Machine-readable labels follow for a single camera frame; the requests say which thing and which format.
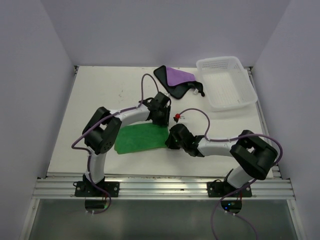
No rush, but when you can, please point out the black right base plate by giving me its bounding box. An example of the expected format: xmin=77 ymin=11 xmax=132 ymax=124
xmin=206 ymin=179 xmax=253 ymax=198

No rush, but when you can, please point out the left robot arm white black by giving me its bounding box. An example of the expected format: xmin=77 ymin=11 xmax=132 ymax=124
xmin=81 ymin=92 xmax=171 ymax=197

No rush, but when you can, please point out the black and purple towel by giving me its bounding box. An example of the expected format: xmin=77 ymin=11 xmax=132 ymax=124
xmin=153 ymin=65 xmax=205 ymax=100

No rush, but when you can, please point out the aluminium mounting rail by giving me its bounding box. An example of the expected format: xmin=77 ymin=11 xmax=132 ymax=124
xmin=32 ymin=175 xmax=295 ymax=200

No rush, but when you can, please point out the white plastic basket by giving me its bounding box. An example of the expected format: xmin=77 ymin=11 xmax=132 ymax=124
xmin=196 ymin=56 xmax=258 ymax=112

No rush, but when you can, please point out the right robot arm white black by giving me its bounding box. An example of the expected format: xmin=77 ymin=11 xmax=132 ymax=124
xmin=165 ymin=123 xmax=283 ymax=197

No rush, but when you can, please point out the green microfiber towel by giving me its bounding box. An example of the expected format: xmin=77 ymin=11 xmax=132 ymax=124
xmin=114 ymin=123 xmax=169 ymax=155

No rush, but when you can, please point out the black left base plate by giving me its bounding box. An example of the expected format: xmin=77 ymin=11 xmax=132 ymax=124
xmin=72 ymin=181 xmax=120 ymax=198

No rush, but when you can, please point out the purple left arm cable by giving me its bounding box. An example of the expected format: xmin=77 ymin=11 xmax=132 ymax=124
xmin=71 ymin=73 xmax=162 ymax=213

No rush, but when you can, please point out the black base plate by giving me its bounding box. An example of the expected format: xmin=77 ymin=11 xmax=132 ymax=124
xmin=72 ymin=181 xmax=120 ymax=198
xmin=206 ymin=179 xmax=253 ymax=198

